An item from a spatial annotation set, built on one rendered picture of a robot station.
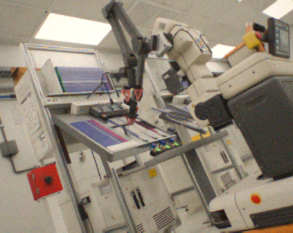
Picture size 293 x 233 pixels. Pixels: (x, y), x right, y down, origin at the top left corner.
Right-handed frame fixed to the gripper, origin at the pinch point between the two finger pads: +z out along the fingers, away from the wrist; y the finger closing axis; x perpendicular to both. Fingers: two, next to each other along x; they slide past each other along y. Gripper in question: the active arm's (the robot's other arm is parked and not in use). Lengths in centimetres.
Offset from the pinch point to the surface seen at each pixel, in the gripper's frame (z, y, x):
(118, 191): 16, 53, 48
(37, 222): 154, 21, -90
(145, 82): -14, -96, -73
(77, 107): -5.1, 29.4, -33.4
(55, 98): -10, 42, -46
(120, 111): -3.4, -7.2, -19.8
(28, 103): 4, 50, -75
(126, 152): 1.3, 36.1, 33.9
